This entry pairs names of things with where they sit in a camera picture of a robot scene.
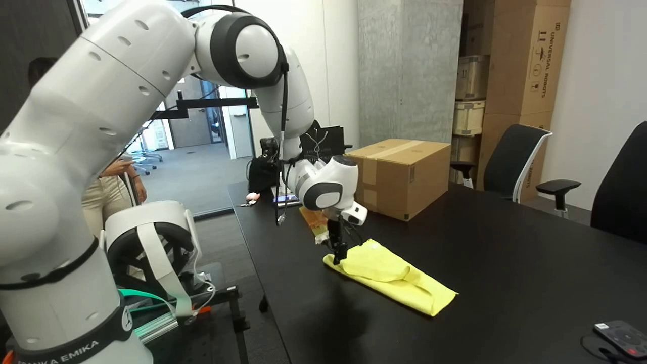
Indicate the grey storage box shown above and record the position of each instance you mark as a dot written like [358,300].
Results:
[471,75]

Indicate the black remote control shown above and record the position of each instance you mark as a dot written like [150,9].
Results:
[624,335]

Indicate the person in background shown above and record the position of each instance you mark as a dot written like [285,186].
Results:
[111,193]

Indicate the taped cardboard box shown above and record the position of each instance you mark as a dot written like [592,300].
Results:
[400,178]

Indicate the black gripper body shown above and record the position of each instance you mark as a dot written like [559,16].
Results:
[337,230]

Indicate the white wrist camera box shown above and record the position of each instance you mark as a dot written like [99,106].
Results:
[354,214]

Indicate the black white office chair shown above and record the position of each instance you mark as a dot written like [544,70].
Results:
[515,158]

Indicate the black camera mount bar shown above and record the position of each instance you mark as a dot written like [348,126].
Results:
[209,104]

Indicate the yellow towel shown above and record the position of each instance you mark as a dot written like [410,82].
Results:
[396,276]

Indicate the brown flat board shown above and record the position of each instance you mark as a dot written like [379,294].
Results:
[314,222]

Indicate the white VR headset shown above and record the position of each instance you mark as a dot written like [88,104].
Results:
[159,253]

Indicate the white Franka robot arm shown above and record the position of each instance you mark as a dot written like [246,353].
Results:
[88,133]

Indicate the tall cardboard carton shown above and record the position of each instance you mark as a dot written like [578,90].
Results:
[523,82]

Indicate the white storage box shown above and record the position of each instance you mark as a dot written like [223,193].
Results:
[470,117]

